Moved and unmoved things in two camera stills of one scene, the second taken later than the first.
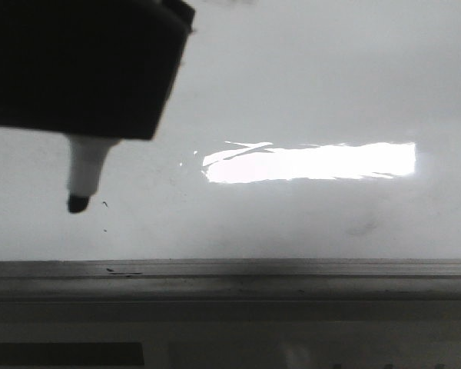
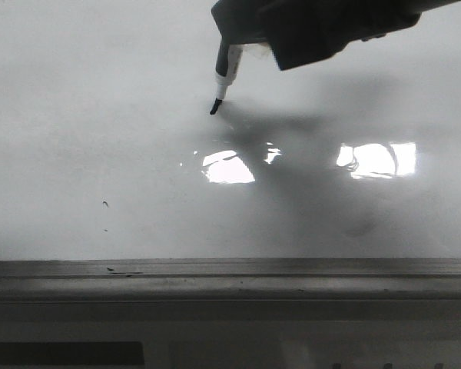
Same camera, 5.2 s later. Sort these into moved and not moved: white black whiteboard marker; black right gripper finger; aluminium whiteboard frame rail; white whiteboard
Moved: white black whiteboard marker; black right gripper finger
Not moved: white whiteboard; aluminium whiteboard frame rail
